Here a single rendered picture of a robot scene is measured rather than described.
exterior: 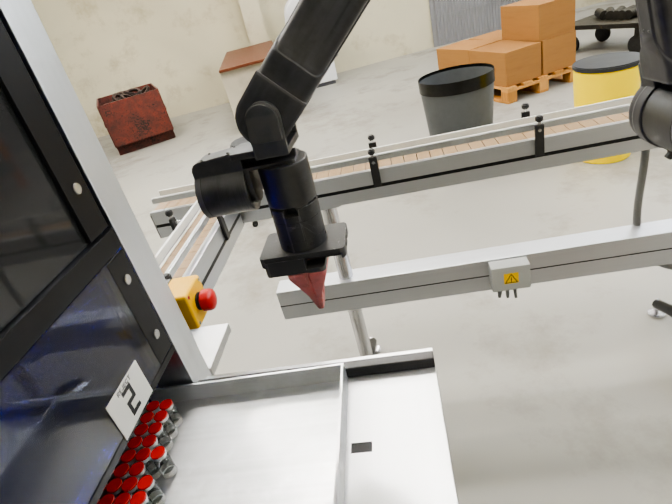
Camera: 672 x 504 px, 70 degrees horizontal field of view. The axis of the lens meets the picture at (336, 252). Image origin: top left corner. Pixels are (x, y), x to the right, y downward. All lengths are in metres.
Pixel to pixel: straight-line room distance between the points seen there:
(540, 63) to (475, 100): 1.96
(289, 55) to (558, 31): 5.10
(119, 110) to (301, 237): 6.75
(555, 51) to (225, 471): 5.16
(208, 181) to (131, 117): 6.72
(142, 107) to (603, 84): 5.62
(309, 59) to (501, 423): 1.55
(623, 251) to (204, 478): 1.41
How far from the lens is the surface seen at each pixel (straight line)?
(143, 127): 7.28
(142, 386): 0.74
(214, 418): 0.83
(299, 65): 0.49
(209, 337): 1.00
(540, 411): 1.89
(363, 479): 0.68
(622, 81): 3.48
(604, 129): 1.52
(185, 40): 8.91
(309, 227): 0.54
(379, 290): 1.64
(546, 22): 5.43
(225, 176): 0.54
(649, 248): 1.78
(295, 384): 0.81
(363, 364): 0.79
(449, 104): 3.51
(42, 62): 0.71
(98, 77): 9.25
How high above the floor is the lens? 1.43
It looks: 29 degrees down
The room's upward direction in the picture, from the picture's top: 15 degrees counter-clockwise
